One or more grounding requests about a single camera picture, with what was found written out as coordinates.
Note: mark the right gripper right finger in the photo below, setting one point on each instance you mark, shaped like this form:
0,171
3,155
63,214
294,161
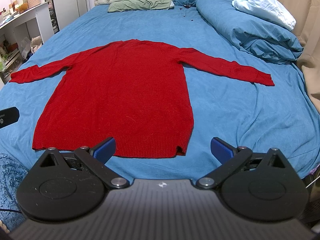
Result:
258,186

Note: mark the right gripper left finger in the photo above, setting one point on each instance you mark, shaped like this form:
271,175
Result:
64,186

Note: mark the red knit sweater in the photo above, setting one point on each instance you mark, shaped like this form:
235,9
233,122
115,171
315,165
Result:
133,91

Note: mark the blue bed sheet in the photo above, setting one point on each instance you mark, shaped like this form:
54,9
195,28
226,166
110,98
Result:
239,113

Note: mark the white desk shelf unit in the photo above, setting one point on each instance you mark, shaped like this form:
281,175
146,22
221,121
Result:
31,23

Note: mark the beige bag on floor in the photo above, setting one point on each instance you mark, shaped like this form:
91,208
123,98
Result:
35,44

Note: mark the woven basket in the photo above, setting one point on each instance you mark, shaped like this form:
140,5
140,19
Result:
33,3

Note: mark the white wardrobe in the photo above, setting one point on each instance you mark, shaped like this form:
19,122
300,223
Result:
64,12

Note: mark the blue rolled duvet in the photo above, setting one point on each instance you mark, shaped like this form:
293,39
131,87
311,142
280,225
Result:
262,39

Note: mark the green pillow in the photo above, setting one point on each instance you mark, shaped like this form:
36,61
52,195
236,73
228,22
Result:
128,5

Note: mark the light blue blanket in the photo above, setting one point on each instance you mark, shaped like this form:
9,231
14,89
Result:
269,10

